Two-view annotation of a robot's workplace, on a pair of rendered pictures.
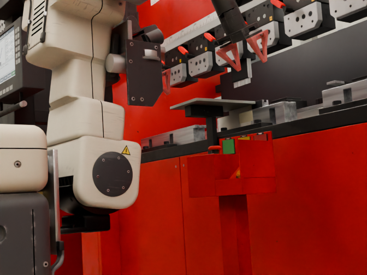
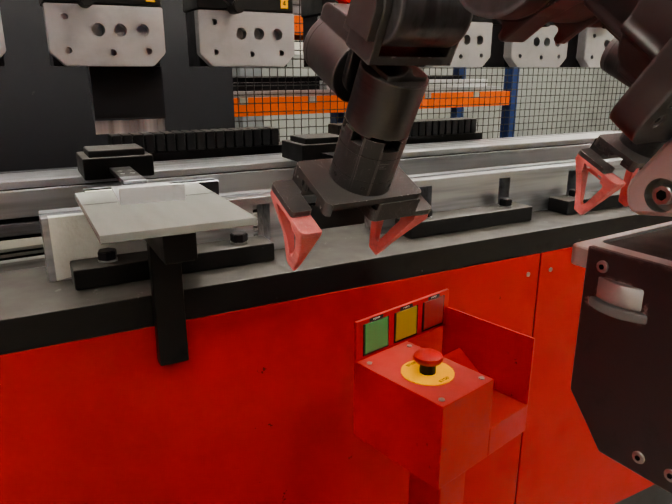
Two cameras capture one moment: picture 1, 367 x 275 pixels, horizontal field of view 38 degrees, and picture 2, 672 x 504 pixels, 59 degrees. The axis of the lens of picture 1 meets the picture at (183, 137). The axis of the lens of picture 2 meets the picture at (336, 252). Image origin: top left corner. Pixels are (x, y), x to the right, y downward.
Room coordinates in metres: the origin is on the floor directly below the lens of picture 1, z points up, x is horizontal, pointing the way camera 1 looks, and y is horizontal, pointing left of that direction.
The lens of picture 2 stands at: (1.65, 0.64, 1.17)
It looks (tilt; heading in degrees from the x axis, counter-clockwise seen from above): 17 degrees down; 275
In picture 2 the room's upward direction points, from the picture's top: straight up
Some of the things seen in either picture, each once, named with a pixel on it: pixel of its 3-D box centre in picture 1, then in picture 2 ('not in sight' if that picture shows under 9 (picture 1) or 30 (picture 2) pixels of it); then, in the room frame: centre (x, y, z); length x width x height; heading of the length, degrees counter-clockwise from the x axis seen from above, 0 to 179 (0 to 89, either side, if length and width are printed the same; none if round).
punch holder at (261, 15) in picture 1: (268, 27); (238, 10); (1.88, -0.33, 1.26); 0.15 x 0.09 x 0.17; 33
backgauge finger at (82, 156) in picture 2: (273, 105); (121, 165); (2.11, -0.37, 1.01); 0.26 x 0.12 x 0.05; 123
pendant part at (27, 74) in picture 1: (16, 63); not in sight; (2.74, 0.86, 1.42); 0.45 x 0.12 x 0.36; 38
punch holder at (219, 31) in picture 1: (234, 42); (100, 4); (2.05, -0.22, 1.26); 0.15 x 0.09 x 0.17; 33
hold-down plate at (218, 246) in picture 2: (240, 132); (177, 260); (1.96, -0.21, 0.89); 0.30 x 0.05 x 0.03; 33
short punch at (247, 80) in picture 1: (241, 73); (128, 100); (2.03, -0.24, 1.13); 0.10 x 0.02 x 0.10; 33
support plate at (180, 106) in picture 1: (212, 105); (158, 207); (1.95, -0.11, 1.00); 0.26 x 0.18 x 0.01; 123
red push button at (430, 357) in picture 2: (214, 151); (427, 364); (1.58, -0.09, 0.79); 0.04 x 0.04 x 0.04
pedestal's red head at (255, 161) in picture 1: (230, 164); (442, 378); (1.56, -0.13, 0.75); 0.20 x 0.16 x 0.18; 46
